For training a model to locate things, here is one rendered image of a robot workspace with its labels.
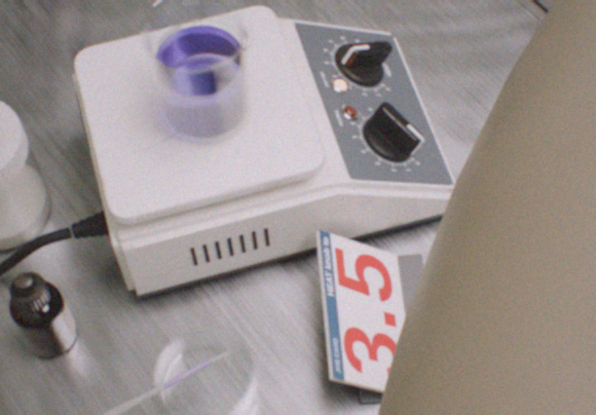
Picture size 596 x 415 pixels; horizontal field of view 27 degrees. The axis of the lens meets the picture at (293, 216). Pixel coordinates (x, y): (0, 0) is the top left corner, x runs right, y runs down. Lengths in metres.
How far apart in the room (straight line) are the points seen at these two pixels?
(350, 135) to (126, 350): 0.18
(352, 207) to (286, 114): 0.06
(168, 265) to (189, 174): 0.06
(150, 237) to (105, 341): 0.08
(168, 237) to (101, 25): 0.22
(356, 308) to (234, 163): 0.11
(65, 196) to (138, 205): 0.12
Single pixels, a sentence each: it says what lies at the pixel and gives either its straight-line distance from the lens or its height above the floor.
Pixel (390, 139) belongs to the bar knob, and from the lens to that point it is 0.71.
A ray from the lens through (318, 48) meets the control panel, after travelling 0.74.
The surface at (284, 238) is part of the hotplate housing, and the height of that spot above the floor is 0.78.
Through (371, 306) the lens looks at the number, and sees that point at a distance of 0.69.
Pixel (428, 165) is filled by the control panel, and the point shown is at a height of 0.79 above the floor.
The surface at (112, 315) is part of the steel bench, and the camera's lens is 0.72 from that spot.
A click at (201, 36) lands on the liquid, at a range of 0.66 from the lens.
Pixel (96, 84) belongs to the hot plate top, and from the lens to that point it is 0.70.
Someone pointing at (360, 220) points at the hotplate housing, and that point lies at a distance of 0.70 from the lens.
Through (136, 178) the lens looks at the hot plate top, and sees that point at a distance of 0.66.
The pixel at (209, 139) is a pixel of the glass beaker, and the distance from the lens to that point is 0.66.
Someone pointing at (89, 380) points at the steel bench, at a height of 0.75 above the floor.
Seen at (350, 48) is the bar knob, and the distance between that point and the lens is 0.73.
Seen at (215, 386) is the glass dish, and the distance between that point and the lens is 0.69.
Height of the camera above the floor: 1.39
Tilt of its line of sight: 59 degrees down
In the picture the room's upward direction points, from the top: 5 degrees counter-clockwise
